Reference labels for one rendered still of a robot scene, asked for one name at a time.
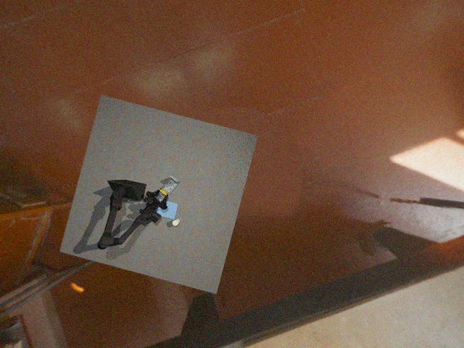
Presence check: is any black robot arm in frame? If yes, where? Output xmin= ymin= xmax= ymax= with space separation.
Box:
xmin=98 ymin=185 xmax=161 ymax=249

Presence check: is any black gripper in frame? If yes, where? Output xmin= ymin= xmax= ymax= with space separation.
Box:
xmin=146 ymin=188 xmax=168 ymax=210

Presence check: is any light blue flat mat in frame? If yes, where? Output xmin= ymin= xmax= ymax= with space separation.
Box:
xmin=157 ymin=201 xmax=178 ymax=220

